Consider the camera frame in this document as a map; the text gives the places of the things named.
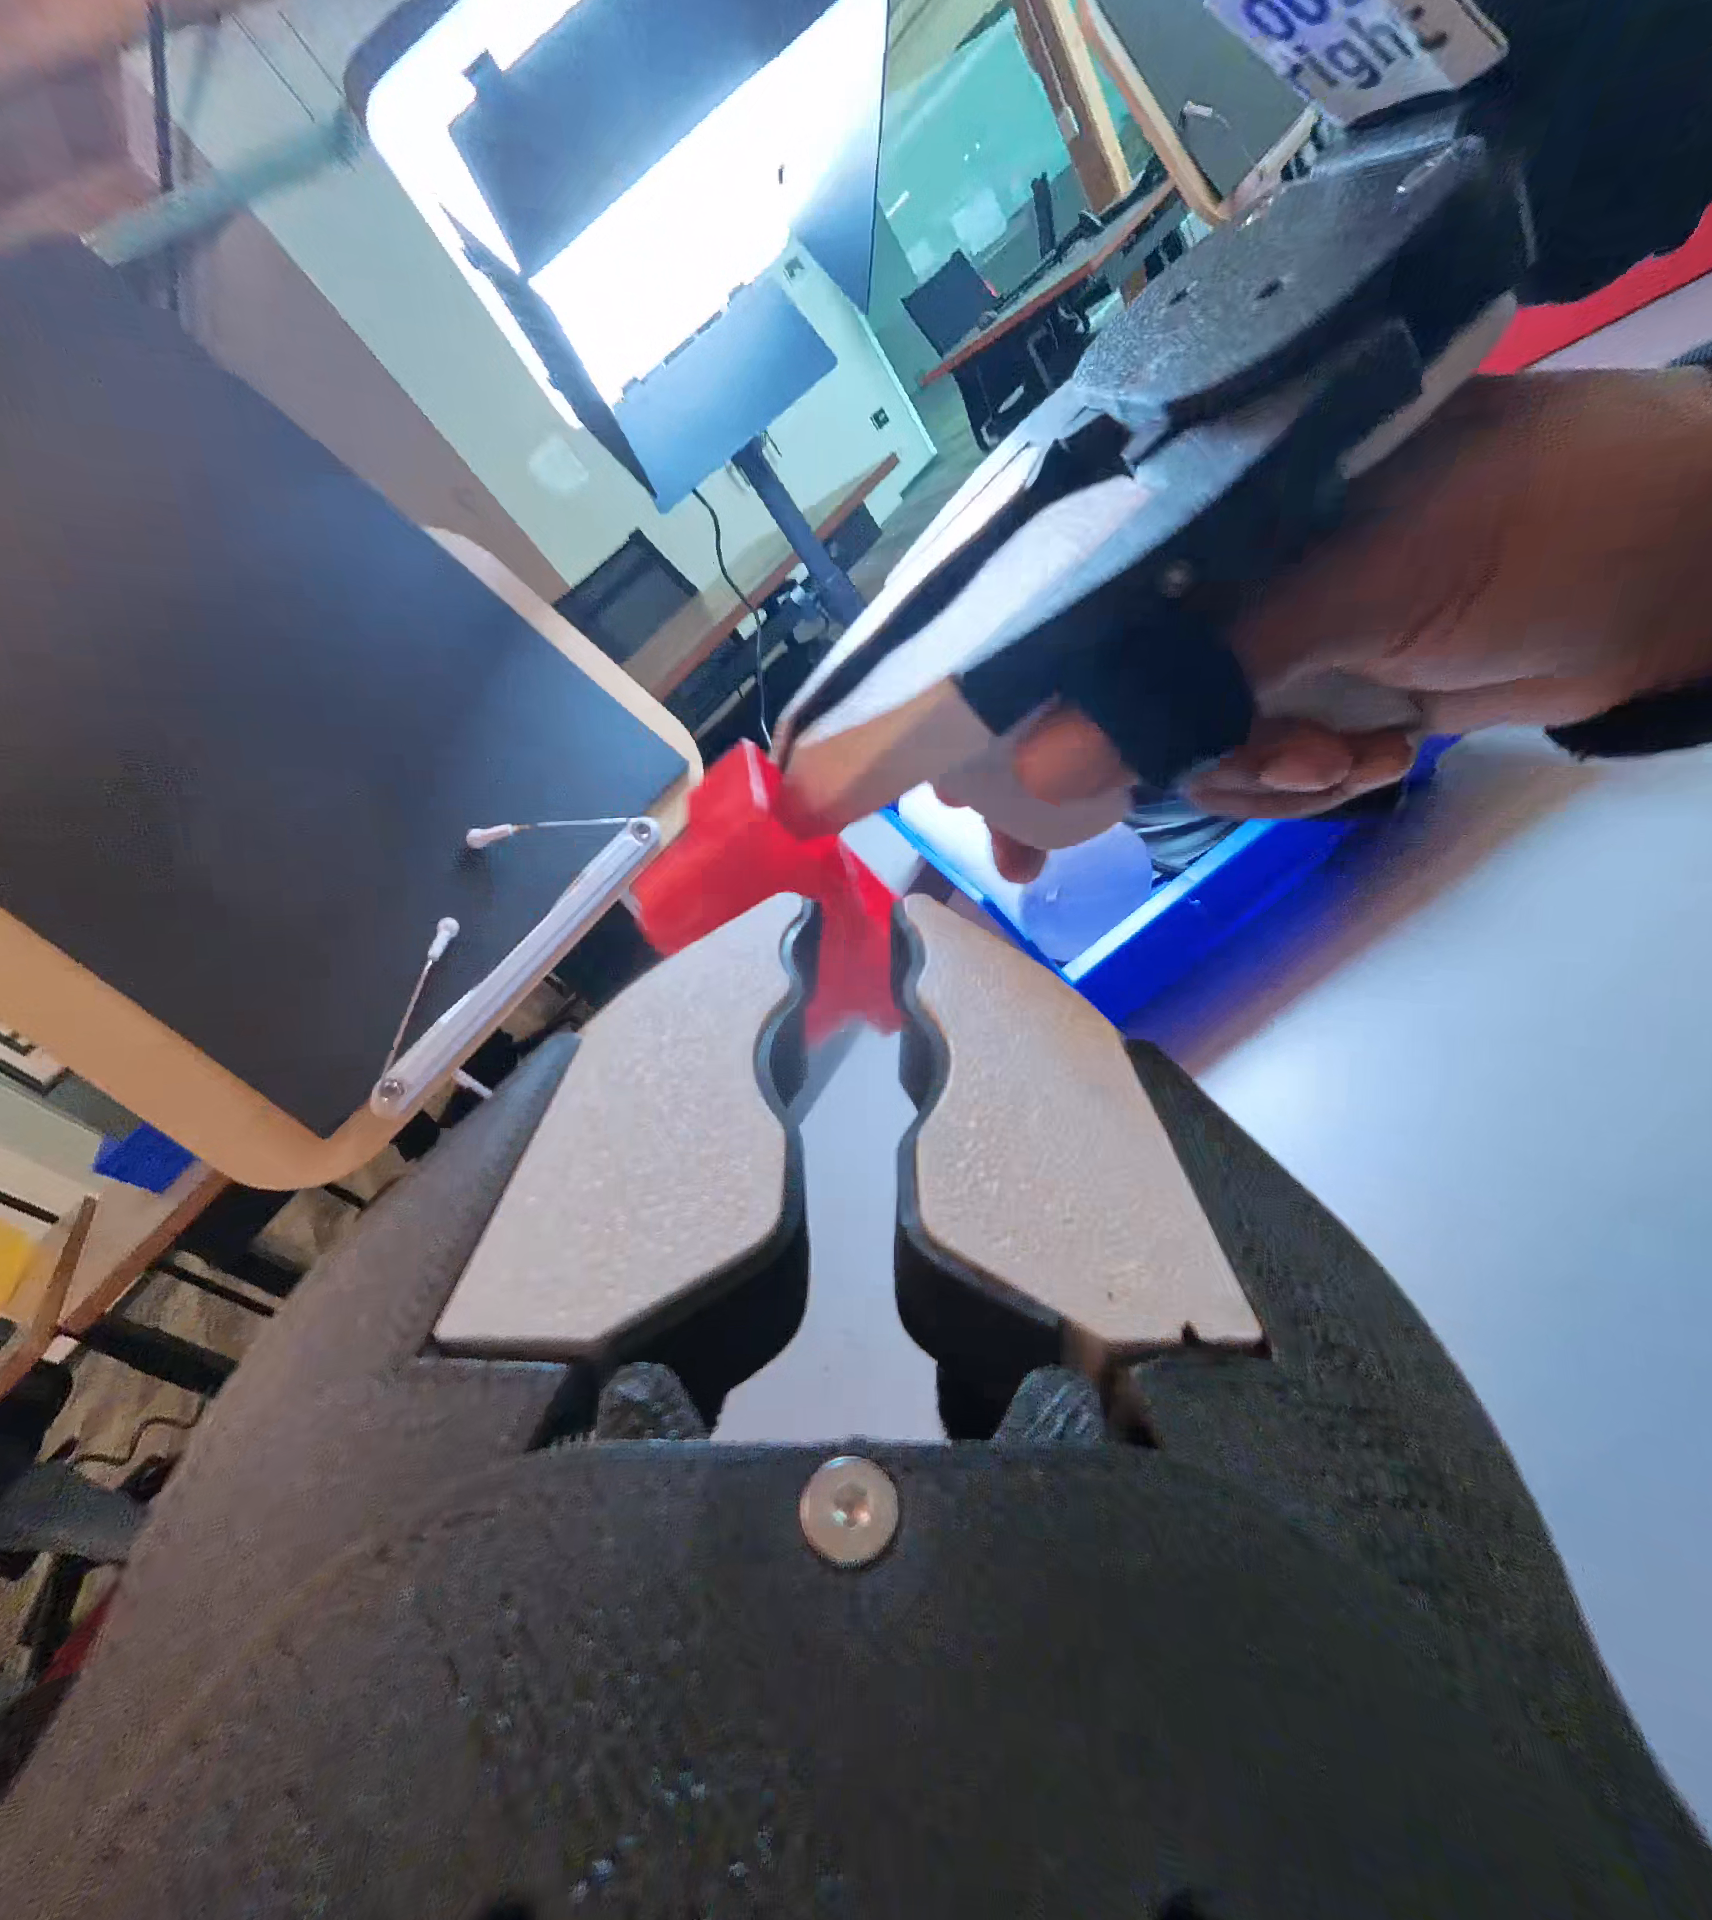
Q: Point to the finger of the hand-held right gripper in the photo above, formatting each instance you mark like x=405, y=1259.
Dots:
x=946, y=548
x=946, y=645

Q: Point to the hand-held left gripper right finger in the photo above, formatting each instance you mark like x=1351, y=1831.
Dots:
x=1066, y=1184

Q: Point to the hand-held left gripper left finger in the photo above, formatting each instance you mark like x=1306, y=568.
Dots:
x=617, y=1184

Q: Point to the blue storage bin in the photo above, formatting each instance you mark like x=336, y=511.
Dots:
x=1216, y=901
x=145, y=1159

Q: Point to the red plastic block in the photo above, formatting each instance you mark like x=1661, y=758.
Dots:
x=715, y=870

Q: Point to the black light stand pole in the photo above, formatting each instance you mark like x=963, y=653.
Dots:
x=796, y=524

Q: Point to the black board book stand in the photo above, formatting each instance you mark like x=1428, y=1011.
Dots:
x=1216, y=75
x=196, y=675

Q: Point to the studio softbox light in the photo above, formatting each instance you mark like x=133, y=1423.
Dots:
x=737, y=375

